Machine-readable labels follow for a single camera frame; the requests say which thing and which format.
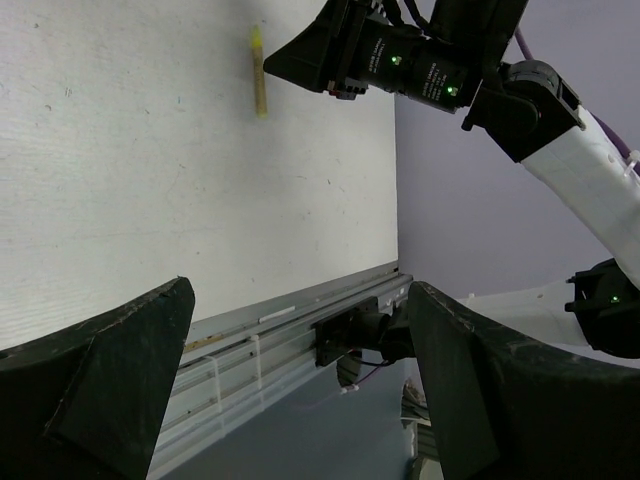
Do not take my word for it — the aluminium table rail frame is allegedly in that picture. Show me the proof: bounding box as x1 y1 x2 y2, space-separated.
148 264 411 479

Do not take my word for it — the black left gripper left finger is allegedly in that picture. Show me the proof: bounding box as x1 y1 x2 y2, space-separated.
1 277 195 479

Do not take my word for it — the thin yellow highlighter pen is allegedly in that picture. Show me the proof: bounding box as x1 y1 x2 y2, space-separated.
250 25 268 118

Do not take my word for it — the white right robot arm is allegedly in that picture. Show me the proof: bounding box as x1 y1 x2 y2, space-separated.
263 1 639 359

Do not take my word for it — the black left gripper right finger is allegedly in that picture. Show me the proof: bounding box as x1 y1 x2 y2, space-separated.
407 282 639 479

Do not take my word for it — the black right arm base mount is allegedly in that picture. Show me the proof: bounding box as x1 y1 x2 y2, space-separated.
313 297 416 367

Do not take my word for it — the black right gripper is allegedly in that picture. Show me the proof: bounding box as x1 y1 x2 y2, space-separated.
263 1 480 113

